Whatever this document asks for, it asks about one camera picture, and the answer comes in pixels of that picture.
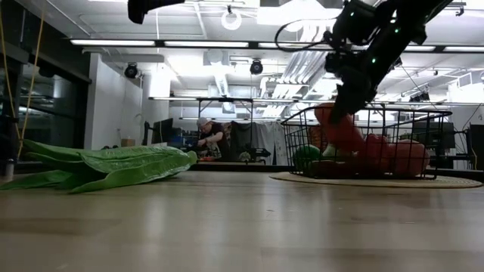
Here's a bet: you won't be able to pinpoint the person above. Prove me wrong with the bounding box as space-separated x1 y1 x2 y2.
195 116 230 162

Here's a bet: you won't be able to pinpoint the grey hanging cloth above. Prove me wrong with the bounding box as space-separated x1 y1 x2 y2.
230 120 262 156

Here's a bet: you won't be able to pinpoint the black ceiling track lights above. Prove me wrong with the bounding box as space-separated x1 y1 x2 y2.
408 91 430 103

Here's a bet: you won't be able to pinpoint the white ceiling ring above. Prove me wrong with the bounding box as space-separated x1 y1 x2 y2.
221 9 243 31

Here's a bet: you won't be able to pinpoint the pink peach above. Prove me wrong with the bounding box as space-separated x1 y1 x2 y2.
391 139 431 178

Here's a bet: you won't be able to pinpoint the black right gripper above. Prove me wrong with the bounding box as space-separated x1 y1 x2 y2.
325 51 379 125

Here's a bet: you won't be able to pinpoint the round woven straw mat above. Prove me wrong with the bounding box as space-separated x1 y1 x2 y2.
268 172 484 190

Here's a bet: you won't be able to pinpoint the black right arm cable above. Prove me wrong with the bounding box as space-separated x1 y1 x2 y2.
274 17 336 53

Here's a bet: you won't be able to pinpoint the black bar with light strips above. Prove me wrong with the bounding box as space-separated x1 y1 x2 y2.
67 37 484 54

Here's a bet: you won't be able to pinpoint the green corn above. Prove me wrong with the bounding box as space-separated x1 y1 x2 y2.
0 138 198 195

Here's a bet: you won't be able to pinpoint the dark green round fruit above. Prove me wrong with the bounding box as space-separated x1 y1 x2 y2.
293 144 321 173

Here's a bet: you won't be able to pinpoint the black wire basket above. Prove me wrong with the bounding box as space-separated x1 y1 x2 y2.
281 107 453 181

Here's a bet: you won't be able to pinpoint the black tall workbench frame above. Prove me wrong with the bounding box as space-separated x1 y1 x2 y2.
149 96 315 159

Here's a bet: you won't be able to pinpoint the yellow cable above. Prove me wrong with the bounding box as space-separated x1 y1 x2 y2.
0 0 47 159

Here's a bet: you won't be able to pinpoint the black computer monitor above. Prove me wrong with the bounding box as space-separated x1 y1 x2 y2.
150 117 174 145
468 123 484 171
411 121 456 150

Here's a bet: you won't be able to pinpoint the white hanging cloth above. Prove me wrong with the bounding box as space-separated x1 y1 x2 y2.
260 122 284 165

